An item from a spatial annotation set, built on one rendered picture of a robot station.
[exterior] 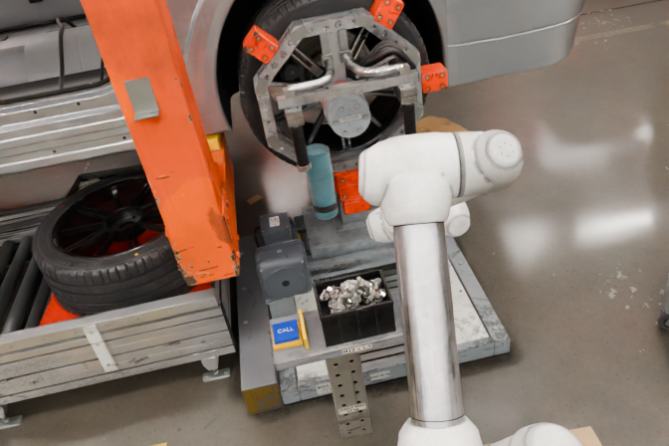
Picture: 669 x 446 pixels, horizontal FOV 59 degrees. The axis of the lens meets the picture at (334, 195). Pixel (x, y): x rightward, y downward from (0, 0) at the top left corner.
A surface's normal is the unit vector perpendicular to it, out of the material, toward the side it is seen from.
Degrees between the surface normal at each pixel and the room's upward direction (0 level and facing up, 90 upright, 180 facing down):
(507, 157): 43
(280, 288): 90
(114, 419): 0
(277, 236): 90
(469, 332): 0
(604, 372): 0
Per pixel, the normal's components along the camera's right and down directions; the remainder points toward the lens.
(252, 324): -0.14, -0.82
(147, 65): 0.17, 0.54
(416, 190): -0.06, -0.01
